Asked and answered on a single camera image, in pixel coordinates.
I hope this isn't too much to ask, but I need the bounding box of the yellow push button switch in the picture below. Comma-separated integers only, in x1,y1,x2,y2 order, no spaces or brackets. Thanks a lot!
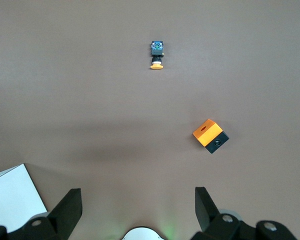
148,39,166,71

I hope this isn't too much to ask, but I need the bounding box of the white drawer cabinet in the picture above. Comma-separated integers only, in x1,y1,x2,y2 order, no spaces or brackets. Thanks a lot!
0,163,49,235

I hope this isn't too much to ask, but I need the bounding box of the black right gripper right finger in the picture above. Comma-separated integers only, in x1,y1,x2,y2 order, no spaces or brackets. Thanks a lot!
191,186,300,240

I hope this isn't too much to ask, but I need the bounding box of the orange black button box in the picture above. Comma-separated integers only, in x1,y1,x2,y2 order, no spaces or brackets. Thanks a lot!
192,118,230,155

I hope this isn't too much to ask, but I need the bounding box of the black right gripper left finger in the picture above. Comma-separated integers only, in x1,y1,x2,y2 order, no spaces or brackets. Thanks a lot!
0,188,83,240

